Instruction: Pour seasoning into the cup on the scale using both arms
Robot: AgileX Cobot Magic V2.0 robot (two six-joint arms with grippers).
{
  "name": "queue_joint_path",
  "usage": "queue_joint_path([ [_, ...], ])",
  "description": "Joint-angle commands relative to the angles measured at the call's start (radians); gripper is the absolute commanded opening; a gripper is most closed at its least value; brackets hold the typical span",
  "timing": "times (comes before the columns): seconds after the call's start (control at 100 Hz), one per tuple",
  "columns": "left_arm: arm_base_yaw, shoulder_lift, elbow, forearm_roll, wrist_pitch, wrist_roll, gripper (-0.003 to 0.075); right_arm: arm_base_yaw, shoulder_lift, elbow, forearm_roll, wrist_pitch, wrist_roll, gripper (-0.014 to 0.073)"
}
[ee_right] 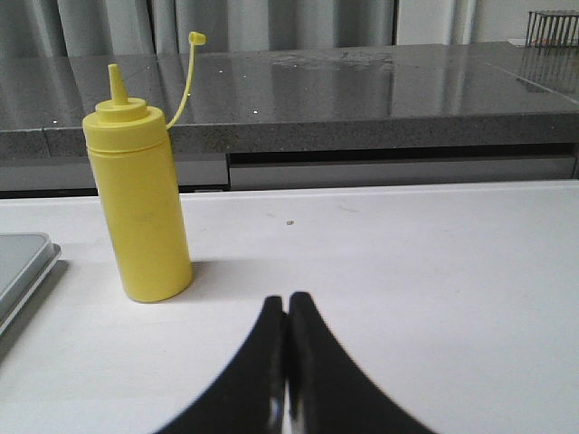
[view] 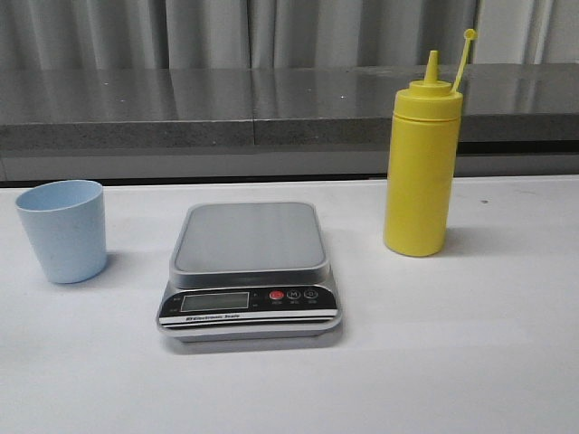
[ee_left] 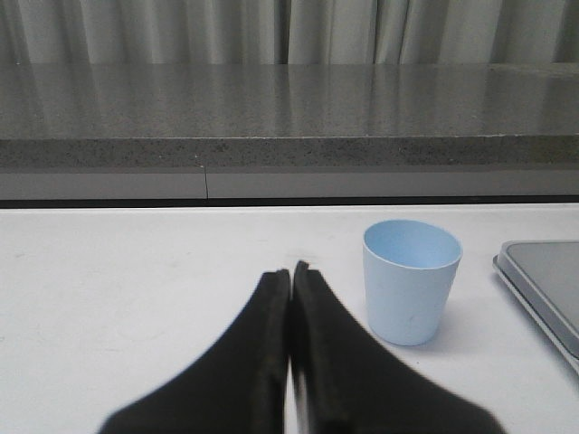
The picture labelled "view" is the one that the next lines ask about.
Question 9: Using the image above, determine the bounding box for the yellow squeeze bottle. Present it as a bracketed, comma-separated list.
[384, 29, 478, 257]

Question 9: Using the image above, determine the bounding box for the light blue plastic cup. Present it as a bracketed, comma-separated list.
[15, 180, 107, 284]

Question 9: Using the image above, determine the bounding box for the silver digital kitchen scale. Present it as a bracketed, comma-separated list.
[157, 202, 343, 343]

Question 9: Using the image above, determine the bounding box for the grey stone counter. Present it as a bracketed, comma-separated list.
[1, 64, 578, 155]

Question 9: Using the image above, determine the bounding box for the grey curtain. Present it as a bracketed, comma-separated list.
[1, 1, 578, 70]

